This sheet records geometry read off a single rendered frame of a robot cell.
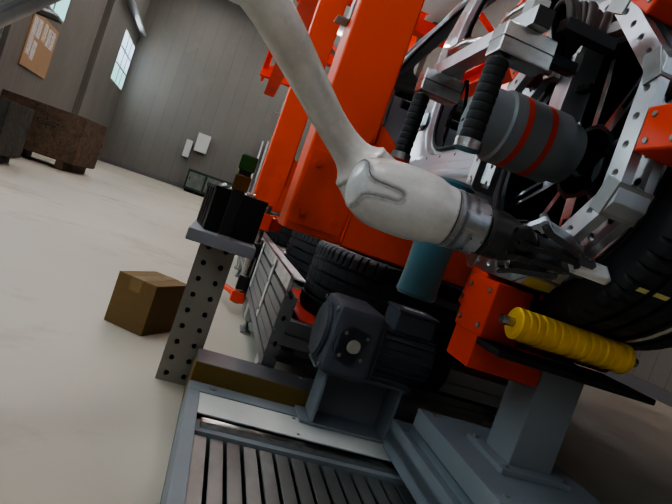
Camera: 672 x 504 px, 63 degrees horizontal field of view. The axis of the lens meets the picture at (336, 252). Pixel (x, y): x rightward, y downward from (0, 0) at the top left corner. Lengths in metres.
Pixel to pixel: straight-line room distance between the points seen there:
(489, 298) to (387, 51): 0.74
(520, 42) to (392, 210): 0.34
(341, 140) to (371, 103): 0.58
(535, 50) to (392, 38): 0.65
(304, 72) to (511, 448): 0.81
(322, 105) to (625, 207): 0.48
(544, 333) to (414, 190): 0.39
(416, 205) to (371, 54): 0.79
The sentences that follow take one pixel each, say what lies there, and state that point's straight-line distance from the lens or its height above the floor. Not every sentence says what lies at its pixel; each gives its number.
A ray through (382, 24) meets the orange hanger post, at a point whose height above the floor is 1.10.
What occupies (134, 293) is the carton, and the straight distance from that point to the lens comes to 1.97.
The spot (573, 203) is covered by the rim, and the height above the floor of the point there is 0.76.
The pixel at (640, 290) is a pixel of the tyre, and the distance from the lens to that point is 0.99.
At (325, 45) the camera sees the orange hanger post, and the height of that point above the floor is 1.56.
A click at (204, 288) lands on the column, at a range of 1.57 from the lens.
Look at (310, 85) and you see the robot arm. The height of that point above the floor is 0.75.
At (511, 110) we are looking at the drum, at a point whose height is 0.87.
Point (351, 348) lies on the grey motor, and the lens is 1.29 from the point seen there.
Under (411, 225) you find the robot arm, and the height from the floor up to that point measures 0.60.
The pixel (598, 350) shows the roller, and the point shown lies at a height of 0.51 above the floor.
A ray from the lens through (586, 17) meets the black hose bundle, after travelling 0.99.
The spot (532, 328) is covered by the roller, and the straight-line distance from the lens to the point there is 1.01.
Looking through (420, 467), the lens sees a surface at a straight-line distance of 1.23.
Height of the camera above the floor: 0.57
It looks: 3 degrees down
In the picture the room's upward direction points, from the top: 19 degrees clockwise
